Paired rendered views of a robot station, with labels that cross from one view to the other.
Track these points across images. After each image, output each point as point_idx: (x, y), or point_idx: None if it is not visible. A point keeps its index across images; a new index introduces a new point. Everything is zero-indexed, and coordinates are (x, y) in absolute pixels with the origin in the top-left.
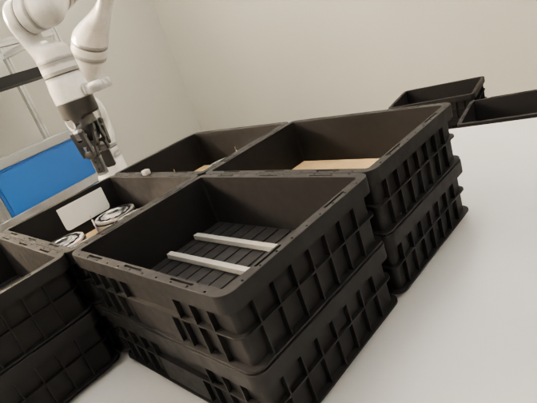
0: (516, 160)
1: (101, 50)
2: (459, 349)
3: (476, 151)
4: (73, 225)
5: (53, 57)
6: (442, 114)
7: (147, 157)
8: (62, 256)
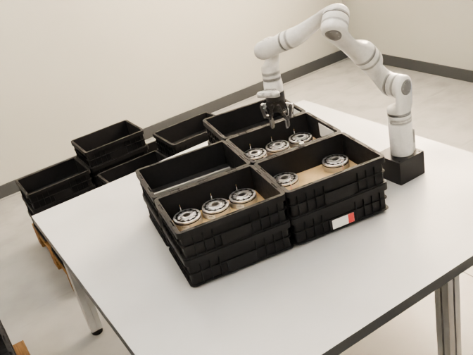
0: (215, 335)
1: (356, 64)
2: (136, 253)
3: (255, 332)
4: (322, 135)
5: (261, 71)
6: (172, 229)
7: (354, 140)
8: (224, 138)
